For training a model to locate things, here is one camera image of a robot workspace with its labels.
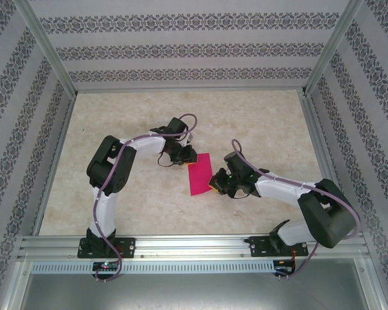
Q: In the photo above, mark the pink square paper sheet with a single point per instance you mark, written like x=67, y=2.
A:
x=198, y=177

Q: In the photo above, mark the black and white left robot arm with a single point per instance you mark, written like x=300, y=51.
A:
x=105, y=213

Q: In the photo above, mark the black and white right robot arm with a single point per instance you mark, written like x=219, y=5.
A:
x=323, y=219

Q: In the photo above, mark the grey metal tray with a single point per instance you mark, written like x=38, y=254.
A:
x=194, y=290

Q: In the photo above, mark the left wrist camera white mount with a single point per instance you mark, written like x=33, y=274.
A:
x=187, y=137

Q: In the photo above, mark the aluminium mounting rail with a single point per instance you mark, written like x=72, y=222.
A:
x=194, y=247

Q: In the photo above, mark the aluminium back frame bar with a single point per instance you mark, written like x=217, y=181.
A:
x=187, y=88

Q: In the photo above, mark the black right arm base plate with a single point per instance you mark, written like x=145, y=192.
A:
x=258, y=247

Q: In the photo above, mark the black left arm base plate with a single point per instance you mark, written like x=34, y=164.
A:
x=129, y=247

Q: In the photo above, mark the aluminium right corner post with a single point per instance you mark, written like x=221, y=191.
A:
x=331, y=48

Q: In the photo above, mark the aluminium corner post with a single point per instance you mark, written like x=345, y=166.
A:
x=49, y=51
x=331, y=48

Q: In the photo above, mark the aluminium left corner post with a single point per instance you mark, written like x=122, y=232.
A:
x=49, y=51

